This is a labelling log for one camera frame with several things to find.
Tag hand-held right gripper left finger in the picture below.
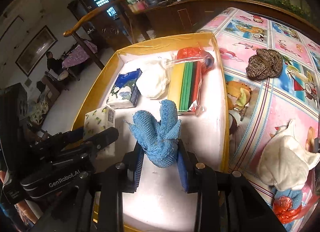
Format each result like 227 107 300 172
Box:
37 143 145 232

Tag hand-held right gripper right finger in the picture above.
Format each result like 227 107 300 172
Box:
177 141 285 232

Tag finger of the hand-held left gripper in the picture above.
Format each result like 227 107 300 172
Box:
82 127 119 156
31 126 84 155

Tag yellow rimmed white tray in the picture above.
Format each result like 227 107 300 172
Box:
71 32 230 232

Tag blue knitted towel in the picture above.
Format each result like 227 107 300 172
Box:
124 99 182 169

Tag brown knitted cloth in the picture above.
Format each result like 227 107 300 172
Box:
246 48 283 80

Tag lemon print tissue pack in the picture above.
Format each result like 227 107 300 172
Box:
84 105 117 160

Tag blue tissue pack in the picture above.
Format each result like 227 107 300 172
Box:
106 69 143 109

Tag white folded cloth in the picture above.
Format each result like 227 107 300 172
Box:
136 58 170 99

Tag round table with floral cloth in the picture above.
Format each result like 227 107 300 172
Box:
61 41 97 69

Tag bag of coloured sponge sheets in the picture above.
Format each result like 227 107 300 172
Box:
166 56 203 116

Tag cream white cloth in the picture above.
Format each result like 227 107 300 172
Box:
256 119 320 192

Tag blue cloth in red bag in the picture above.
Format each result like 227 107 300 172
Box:
271 187 304 225

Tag curved wooden chair back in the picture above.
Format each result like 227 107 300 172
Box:
63 0 140 70

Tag red plastic bag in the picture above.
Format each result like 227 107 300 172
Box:
176 46 215 75

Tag pink box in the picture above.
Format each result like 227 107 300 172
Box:
130 1 148 12

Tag framed wall picture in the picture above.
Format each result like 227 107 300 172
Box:
15 26 58 77

